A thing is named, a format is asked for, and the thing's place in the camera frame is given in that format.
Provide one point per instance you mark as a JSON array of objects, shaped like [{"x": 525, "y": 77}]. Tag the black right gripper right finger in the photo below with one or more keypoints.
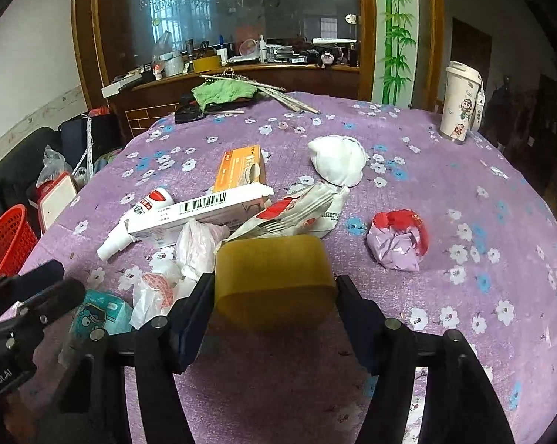
[{"x": 460, "y": 406}]

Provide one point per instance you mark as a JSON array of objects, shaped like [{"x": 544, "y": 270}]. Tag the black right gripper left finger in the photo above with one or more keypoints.
[{"x": 90, "y": 403}]

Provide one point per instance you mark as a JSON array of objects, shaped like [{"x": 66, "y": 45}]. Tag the yellow plastic container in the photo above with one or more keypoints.
[{"x": 274, "y": 284}]

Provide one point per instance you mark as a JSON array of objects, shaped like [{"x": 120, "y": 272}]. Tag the red white snack wrapper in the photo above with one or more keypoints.
[{"x": 315, "y": 211}]

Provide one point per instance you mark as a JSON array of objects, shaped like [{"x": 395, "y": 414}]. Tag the red plastic basket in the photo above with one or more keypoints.
[{"x": 17, "y": 240}]

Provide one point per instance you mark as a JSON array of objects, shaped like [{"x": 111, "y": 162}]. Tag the teal cartoon tissue pack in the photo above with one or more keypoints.
[{"x": 98, "y": 310}]

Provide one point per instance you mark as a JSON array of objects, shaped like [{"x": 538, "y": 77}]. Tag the red white box on chair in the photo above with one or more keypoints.
[{"x": 48, "y": 197}]

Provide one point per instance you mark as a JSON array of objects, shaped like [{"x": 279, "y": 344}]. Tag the white red toothpaste tube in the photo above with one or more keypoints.
[{"x": 120, "y": 237}]

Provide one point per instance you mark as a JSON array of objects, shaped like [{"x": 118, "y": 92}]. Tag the white plastic bag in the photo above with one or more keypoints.
[{"x": 172, "y": 279}]

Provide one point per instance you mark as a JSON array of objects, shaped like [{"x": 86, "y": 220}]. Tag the purple floral tablecloth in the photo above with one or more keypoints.
[{"x": 490, "y": 270}]

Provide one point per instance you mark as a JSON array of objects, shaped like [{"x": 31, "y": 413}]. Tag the crumpled red purple wrapper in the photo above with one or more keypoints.
[{"x": 398, "y": 240}]

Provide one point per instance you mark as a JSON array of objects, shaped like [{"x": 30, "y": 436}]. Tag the wooden counter cabinet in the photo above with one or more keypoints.
[{"x": 139, "y": 107}]

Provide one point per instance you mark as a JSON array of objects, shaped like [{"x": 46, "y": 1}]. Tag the long white toothpaste box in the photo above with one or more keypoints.
[{"x": 230, "y": 208}]

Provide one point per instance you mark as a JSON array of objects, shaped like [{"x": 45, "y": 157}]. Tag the black wallet on table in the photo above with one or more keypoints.
[{"x": 188, "y": 110}]

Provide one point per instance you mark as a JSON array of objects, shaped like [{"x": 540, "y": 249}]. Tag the orange cardboard box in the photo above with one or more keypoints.
[{"x": 240, "y": 166}]

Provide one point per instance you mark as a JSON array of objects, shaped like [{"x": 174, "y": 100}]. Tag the crumpled white paper wrapper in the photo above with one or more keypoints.
[{"x": 338, "y": 160}]

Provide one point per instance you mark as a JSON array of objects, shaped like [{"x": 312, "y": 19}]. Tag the green cloth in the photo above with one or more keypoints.
[{"x": 222, "y": 91}]

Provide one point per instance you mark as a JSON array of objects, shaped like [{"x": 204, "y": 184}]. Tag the white floral tumbler cup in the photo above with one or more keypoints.
[{"x": 463, "y": 103}]

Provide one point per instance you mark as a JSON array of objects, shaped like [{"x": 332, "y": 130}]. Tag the wooden sticks bundle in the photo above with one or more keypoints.
[{"x": 277, "y": 93}]

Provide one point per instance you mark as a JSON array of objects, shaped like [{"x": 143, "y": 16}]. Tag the yellow tin on counter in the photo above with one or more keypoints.
[{"x": 207, "y": 63}]

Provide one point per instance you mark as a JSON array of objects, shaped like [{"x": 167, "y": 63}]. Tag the bamboo painted pillar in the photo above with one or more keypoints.
[{"x": 397, "y": 31}]

